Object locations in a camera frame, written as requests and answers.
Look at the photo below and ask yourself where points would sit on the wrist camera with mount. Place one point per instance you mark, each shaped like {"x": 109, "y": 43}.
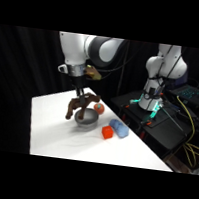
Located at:
{"x": 94, "y": 73}

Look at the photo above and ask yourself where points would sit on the black curtain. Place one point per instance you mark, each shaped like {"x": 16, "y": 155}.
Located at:
{"x": 22, "y": 84}

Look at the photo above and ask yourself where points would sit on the red cube block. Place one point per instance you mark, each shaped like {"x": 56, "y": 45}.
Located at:
{"x": 107, "y": 132}

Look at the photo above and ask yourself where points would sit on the orange plush tomato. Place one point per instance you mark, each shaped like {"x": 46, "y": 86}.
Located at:
{"x": 99, "y": 108}

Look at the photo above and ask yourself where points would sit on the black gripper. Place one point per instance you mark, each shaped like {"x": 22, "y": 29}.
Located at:
{"x": 77, "y": 82}

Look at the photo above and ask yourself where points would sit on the brown plush deer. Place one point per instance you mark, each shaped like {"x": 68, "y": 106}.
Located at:
{"x": 81, "y": 105}

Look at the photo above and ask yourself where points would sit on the open black laptop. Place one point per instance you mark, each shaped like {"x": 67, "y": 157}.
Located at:
{"x": 189, "y": 93}

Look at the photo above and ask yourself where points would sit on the grey metal bowl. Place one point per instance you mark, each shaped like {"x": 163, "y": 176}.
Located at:
{"x": 87, "y": 119}

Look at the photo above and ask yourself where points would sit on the black robot stand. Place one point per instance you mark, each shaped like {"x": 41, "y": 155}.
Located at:
{"x": 158, "y": 126}

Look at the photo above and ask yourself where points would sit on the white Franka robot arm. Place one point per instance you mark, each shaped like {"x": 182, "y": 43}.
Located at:
{"x": 165, "y": 65}

